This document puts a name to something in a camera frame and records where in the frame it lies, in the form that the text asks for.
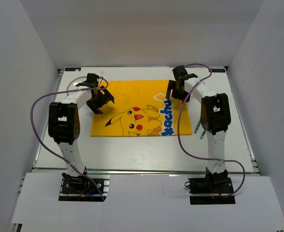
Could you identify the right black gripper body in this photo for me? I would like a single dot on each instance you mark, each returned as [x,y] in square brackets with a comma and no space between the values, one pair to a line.
[179,94]

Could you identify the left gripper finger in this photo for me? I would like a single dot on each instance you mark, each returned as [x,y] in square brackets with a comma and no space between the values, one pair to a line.
[106,96]
[95,107]

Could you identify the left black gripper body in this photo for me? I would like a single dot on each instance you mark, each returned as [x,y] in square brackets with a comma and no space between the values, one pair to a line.
[98,100]

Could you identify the white printed plate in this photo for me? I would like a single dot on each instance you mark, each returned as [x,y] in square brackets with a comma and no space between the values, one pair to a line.
[73,84]

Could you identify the yellow Pikachu cloth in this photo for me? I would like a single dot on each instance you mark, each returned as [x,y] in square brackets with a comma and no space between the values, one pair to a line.
[140,109]

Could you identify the fork with teal handle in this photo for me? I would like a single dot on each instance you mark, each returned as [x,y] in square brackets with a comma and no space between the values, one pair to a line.
[197,127]

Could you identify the clear drinking glass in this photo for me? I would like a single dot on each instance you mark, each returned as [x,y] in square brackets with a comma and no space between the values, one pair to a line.
[200,82]

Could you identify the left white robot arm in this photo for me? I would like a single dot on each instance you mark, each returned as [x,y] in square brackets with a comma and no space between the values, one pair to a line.
[64,121]

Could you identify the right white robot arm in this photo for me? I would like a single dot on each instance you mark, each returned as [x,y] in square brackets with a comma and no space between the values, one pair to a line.
[215,117]

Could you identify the left black table label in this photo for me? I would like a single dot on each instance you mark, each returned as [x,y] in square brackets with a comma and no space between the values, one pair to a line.
[72,69]

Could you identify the black table label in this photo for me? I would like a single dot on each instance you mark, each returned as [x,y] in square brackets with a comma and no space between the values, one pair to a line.
[218,70]
[72,69]

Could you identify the right black table label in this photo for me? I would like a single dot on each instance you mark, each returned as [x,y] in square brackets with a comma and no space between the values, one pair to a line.
[218,70]

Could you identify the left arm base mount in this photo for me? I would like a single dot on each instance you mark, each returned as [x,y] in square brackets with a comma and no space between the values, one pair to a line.
[81,189]

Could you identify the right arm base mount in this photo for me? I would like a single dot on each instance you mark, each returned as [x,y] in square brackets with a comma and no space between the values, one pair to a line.
[212,189]

